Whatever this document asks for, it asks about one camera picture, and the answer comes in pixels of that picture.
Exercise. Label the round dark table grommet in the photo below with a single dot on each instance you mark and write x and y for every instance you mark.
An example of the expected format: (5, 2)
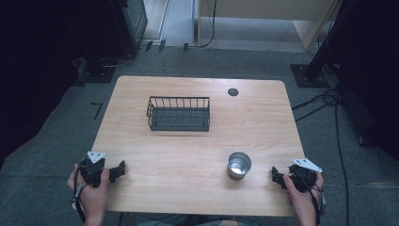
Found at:
(233, 92)

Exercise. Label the dark curtain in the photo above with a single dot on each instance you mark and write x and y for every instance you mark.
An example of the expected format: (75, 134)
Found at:
(34, 62)
(373, 62)

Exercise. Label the light wooden cabinet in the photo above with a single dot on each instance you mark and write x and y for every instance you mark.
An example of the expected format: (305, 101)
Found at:
(266, 9)

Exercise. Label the dark equipment cabinet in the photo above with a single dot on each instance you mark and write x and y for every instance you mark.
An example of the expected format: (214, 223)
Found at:
(131, 25)

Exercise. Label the person's legs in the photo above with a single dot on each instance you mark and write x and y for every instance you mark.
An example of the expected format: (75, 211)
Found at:
(194, 221)

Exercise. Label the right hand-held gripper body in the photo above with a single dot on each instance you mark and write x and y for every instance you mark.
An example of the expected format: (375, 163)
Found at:
(302, 177)

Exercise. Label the person's left hand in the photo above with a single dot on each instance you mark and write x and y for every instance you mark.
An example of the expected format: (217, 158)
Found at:
(94, 197)

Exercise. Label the person's right hand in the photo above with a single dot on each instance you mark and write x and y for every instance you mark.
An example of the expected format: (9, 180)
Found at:
(302, 201)

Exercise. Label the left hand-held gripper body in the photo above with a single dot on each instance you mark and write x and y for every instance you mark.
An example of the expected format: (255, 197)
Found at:
(91, 171)

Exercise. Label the shiny metal cup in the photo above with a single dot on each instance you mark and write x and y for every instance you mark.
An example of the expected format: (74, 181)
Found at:
(238, 166)

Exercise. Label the black stand base plate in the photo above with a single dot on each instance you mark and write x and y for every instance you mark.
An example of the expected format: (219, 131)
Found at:
(309, 78)
(97, 73)

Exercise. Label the short black floor tape strip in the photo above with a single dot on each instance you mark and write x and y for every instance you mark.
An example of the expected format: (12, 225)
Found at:
(185, 47)
(148, 45)
(162, 45)

